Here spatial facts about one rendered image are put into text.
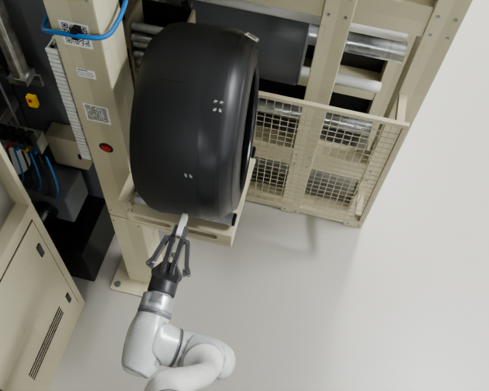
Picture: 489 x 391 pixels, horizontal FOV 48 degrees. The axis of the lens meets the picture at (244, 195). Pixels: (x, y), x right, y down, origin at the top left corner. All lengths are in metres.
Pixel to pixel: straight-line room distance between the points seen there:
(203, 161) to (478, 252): 1.94
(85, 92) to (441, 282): 1.96
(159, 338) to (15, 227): 0.66
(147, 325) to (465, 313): 1.80
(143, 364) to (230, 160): 0.55
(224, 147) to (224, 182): 0.10
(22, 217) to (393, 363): 1.69
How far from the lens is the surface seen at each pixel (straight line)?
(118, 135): 1.67
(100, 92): 1.55
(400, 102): 2.07
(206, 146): 1.36
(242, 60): 1.45
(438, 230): 3.01
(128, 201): 1.78
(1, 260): 1.82
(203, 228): 1.79
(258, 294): 2.63
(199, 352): 1.42
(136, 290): 2.64
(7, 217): 1.89
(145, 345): 1.43
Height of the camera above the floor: 2.44
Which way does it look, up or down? 58 degrees down
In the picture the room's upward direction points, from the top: 6 degrees clockwise
